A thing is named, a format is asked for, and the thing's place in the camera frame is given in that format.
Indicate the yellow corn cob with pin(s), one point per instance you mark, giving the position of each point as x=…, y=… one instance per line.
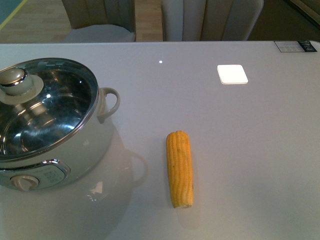
x=179, y=169

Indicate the glass pot lid with knob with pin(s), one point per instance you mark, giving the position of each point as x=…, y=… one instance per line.
x=63, y=96

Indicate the white electric cooking pot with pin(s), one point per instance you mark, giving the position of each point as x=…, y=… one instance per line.
x=69, y=160

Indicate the beige chair right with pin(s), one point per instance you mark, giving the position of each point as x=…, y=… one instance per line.
x=209, y=20

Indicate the beige chair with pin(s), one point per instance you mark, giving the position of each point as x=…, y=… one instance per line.
x=101, y=21
x=209, y=20

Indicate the beige chair left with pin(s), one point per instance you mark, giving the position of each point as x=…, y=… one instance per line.
x=101, y=21

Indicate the black white table label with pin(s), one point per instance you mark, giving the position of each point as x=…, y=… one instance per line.
x=295, y=46

